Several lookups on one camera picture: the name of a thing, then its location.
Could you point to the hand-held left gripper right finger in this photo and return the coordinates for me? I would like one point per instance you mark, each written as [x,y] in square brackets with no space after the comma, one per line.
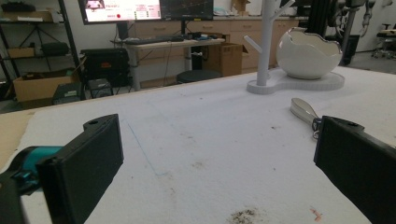
[358,161]

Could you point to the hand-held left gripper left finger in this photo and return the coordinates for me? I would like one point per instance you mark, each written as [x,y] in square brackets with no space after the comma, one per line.
[81,168]

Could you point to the small black device box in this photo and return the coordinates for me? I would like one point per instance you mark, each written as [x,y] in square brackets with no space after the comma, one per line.
[67,93]

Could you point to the wide open cardboard box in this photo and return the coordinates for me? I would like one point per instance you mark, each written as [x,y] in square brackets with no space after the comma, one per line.
[37,88]

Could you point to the black equipment case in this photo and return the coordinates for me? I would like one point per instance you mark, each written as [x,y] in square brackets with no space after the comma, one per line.
[106,65]

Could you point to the white egg-shaped bowl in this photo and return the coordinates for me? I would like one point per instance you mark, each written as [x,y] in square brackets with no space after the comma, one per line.
[306,57]

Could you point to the office chair with wheels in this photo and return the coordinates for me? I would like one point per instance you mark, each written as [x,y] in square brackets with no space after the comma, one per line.
[385,43]

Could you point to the black bag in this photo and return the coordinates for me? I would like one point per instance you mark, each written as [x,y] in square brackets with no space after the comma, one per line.
[55,49]

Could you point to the small flat cardboard box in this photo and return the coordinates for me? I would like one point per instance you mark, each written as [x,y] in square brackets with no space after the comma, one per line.
[21,52]

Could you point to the grey robot on stand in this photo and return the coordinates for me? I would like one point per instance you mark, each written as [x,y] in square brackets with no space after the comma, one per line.
[348,28]

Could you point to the white felt table mat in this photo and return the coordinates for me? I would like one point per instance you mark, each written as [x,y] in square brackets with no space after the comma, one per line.
[218,140]

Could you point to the black metal shelf rack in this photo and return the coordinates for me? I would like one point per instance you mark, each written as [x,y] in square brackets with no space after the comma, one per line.
[67,28]

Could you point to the black keyboard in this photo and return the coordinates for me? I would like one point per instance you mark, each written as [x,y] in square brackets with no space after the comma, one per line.
[149,40]

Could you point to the white tree-shaped jewelry stand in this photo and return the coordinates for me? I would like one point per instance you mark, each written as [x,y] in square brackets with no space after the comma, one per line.
[265,46]

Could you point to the black round stool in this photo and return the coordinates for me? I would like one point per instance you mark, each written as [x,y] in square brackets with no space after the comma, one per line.
[197,76]

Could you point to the light wooden standing desk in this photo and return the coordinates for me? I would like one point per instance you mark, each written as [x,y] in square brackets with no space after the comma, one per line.
[174,44]

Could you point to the lit computer monitor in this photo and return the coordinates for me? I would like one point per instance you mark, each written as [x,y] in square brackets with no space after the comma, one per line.
[123,10]

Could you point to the tall brown cardboard box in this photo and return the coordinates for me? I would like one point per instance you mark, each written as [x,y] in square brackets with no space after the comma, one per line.
[222,59]

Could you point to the beige wooden cabinets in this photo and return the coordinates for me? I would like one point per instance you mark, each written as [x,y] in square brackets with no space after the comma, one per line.
[236,29]

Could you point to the dark computer monitor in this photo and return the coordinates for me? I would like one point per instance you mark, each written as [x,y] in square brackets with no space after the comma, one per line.
[186,8]

